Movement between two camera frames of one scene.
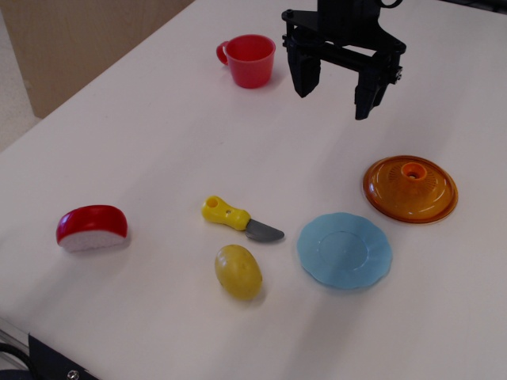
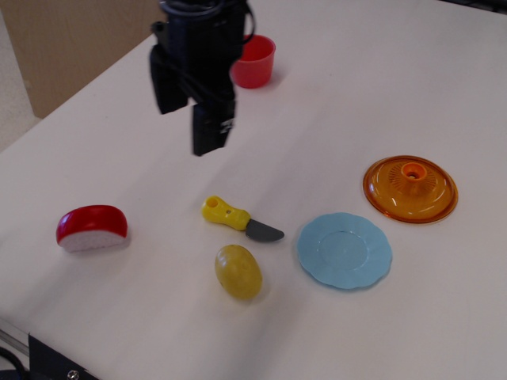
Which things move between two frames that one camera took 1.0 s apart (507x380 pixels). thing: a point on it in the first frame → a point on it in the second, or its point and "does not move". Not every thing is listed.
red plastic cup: x=250 y=58 does not move
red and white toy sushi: x=92 y=227 does not move
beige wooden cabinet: x=62 y=44 does not move
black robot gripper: x=349 y=32 → x=194 y=58
